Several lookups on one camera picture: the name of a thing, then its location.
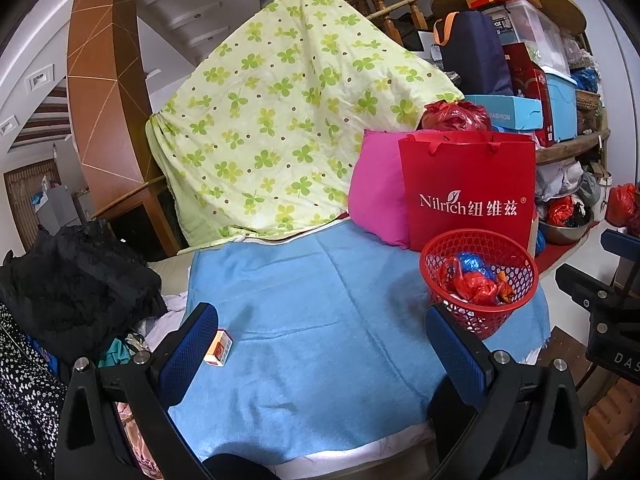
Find blue plastic trash in basket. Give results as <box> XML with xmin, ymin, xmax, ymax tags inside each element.
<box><xmin>457</xmin><ymin>252</ymin><xmax>497</xmax><ymax>281</ymax></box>

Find navy bag orange handles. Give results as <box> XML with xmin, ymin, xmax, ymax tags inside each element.
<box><xmin>433</xmin><ymin>11</ymin><xmax>513</xmax><ymax>96</ymax></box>

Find light blue cardboard box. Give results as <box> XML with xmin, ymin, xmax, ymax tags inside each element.
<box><xmin>465</xmin><ymin>94</ymin><xmax>544</xmax><ymax>131</ymax></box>

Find light blue blanket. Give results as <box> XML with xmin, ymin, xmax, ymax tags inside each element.
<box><xmin>167</xmin><ymin>219</ymin><xmax>551</xmax><ymax>467</ymax></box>

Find red bag far right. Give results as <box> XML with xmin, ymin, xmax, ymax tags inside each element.
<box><xmin>605</xmin><ymin>183</ymin><xmax>637</xmax><ymax>228</ymax></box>

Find red plastic mesh basket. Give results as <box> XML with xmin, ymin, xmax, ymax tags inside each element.
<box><xmin>419</xmin><ymin>229</ymin><xmax>538</xmax><ymax>339</ymax></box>

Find red Nilrich shopping bag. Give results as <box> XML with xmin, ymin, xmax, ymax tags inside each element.
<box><xmin>398</xmin><ymin>130</ymin><xmax>536</xmax><ymax>252</ymax></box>

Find small orange white box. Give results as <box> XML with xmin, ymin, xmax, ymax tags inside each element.
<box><xmin>204</xmin><ymin>328</ymin><xmax>233</xmax><ymax>367</ymax></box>

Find clear plastic storage box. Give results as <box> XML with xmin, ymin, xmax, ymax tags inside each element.
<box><xmin>483</xmin><ymin>0</ymin><xmax>570</xmax><ymax>76</ymax></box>

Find green clover patterned quilt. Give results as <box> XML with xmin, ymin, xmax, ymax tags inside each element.
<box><xmin>145</xmin><ymin>0</ymin><xmax>462</xmax><ymax>247</ymax></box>

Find black clothes pile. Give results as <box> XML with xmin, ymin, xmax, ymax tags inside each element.
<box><xmin>1</xmin><ymin>221</ymin><xmax>167</xmax><ymax>365</ymax></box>

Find brown wooden door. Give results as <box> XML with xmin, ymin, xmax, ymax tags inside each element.
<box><xmin>4</xmin><ymin>158</ymin><xmax>60</xmax><ymax>250</ymax></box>

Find black white dotted cloth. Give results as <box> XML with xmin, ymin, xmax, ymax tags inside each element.
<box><xmin>1</xmin><ymin>307</ymin><xmax>66</xmax><ymax>479</ymax></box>

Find metal bowl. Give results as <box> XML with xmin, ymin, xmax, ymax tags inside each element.
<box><xmin>539</xmin><ymin>209</ymin><xmax>593</xmax><ymax>246</ymax></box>

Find pink pillow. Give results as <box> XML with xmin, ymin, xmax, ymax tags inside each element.
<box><xmin>347</xmin><ymin>130</ymin><xmax>410</xmax><ymax>249</ymax></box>

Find red plastic trash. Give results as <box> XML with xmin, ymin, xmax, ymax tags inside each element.
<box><xmin>437</xmin><ymin>255</ymin><xmax>515</xmax><ymax>306</ymax></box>

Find red gift box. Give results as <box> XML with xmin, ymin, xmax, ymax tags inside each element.
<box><xmin>503</xmin><ymin>42</ymin><xmax>554</xmax><ymax>148</ymax></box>

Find brown wooden pillar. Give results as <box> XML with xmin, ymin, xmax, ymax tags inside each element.
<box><xmin>66</xmin><ymin>0</ymin><xmax>180</xmax><ymax>257</ymax></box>

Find red plastic bag behind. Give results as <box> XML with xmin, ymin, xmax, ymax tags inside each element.
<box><xmin>420</xmin><ymin>101</ymin><xmax>491</xmax><ymax>131</ymax></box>

